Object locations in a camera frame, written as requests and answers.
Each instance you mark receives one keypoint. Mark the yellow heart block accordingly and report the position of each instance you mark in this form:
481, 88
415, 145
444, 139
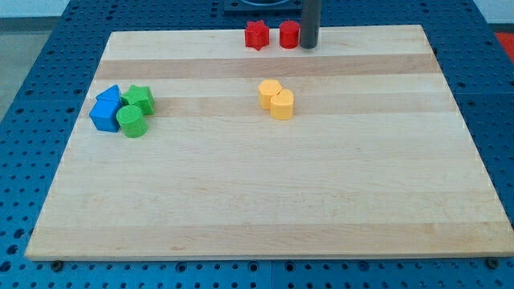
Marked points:
282, 105

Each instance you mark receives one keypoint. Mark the yellow hexagon block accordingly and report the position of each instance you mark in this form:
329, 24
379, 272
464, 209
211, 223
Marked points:
266, 90

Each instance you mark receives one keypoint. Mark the red star block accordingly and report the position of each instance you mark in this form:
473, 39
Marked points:
257, 34

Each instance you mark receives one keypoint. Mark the red cylinder block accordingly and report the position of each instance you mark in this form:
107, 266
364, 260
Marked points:
289, 34

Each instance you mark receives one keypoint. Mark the green star block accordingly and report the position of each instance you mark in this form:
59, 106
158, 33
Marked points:
140, 96

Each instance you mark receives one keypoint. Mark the green cylinder block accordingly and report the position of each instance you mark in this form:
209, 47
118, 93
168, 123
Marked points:
132, 121

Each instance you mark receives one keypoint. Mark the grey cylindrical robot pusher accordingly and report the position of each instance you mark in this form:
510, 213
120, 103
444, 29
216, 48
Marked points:
310, 23

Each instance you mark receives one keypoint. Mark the blue triangle block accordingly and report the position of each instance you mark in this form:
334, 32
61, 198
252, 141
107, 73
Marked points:
110, 94

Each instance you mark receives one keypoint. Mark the blue cube block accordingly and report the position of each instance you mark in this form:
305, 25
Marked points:
103, 115

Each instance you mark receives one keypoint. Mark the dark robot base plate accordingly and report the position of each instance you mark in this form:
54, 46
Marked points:
240, 6

